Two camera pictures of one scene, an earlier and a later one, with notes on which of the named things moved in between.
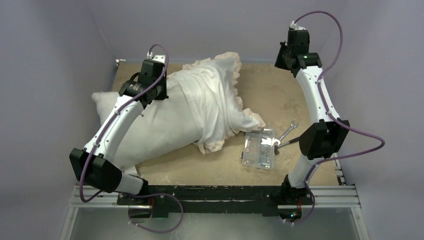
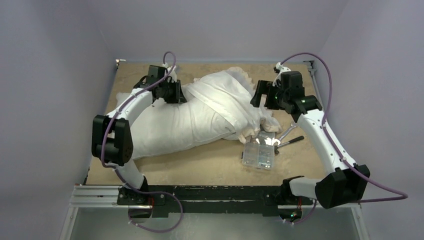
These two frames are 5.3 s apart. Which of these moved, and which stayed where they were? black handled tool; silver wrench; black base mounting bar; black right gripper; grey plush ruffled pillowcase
Moved: grey plush ruffled pillowcase; black right gripper
Stayed: black handled tool; silver wrench; black base mounting bar
